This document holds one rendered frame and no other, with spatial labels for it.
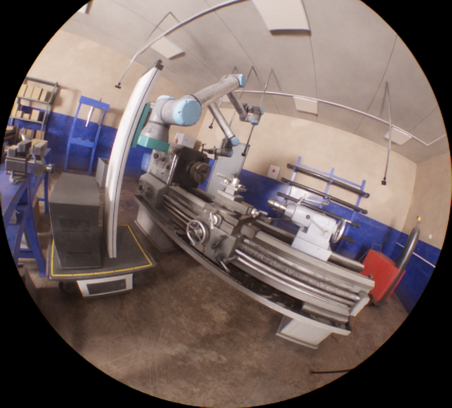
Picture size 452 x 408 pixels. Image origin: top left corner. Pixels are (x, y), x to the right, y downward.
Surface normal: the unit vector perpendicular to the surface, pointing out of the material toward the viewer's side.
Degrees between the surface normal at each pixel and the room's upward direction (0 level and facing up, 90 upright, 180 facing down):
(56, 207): 90
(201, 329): 0
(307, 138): 90
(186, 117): 94
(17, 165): 90
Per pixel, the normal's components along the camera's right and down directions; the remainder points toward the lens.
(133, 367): 0.33, -0.94
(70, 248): 0.75, 0.32
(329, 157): -0.52, -0.08
